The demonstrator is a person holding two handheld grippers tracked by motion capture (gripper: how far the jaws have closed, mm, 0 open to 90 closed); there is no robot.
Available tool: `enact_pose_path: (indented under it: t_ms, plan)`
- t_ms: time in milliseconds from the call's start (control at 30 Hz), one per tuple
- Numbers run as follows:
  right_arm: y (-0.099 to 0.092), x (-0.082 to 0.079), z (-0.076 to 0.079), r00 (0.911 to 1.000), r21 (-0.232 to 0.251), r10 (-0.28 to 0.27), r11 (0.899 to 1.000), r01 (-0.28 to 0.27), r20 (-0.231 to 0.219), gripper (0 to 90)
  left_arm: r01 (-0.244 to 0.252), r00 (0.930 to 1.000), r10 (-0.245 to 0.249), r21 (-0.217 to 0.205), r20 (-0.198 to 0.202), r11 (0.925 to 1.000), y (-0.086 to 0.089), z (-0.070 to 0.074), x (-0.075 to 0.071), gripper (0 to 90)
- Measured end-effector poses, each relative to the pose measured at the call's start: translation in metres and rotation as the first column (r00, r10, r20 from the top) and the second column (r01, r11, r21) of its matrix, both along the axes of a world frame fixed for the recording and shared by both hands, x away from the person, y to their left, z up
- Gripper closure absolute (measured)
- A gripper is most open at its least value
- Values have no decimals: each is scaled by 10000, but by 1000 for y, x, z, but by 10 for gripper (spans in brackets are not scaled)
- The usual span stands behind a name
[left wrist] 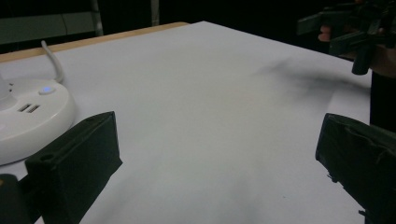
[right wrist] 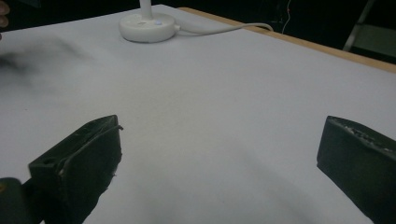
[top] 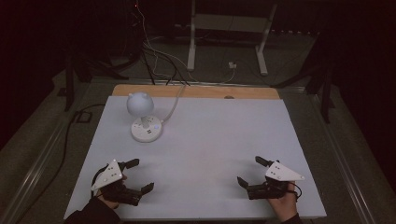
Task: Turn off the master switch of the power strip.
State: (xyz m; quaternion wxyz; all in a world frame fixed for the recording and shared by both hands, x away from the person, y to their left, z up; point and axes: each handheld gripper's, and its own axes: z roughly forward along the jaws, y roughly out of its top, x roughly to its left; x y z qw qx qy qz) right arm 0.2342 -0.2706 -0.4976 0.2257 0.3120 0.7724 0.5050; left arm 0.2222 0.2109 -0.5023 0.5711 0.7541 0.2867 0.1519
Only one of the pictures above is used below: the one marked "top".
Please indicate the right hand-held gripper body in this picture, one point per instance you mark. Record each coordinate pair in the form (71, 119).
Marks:
(281, 173)

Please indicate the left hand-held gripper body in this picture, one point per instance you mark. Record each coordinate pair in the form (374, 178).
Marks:
(109, 175)

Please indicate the person's left hand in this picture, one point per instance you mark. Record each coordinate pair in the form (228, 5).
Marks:
(109, 203)

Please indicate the person's right hand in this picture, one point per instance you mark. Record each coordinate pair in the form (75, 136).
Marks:
(285, 207)

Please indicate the white table sheet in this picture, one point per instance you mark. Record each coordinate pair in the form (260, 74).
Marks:
(218, 140)

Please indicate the white round-headed desk lamp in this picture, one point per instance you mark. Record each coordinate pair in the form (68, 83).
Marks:
(140, 105)

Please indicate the black tripod stand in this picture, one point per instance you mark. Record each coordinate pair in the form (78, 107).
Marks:
(69, 90)
(325, 93)

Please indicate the white plug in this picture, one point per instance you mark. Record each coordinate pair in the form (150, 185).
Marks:
(232, 65)

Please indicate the white metal stand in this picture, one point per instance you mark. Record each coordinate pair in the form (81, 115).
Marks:
(191, 46)

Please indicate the metal floor rail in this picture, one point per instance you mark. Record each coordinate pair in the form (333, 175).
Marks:
(342, 158)
(34, 168)

